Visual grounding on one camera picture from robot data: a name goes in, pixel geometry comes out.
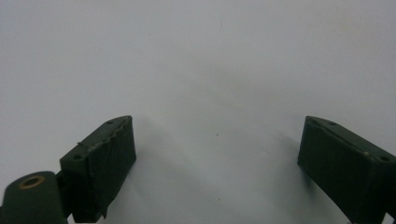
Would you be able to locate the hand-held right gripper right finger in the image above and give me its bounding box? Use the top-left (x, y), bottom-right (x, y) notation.
top-left (297, 115), bottom-right (396, 224)

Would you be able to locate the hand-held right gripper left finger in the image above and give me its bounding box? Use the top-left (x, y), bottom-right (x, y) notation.
top-left (59, 115), bottom-right (137, 224)

